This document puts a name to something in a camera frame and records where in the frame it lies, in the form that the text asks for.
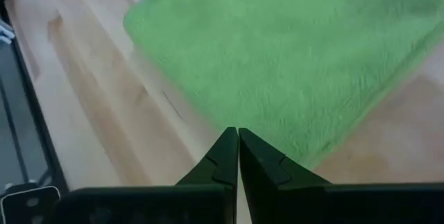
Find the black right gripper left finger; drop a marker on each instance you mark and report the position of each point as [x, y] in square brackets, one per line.
[222, 161]

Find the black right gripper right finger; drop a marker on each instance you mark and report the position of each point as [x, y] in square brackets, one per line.
[263, 168]

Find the green microfiber towel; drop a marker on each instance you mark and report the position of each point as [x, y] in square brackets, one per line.
[277, 50]

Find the black aluminium frame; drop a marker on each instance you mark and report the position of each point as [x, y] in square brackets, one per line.
[41, 130]

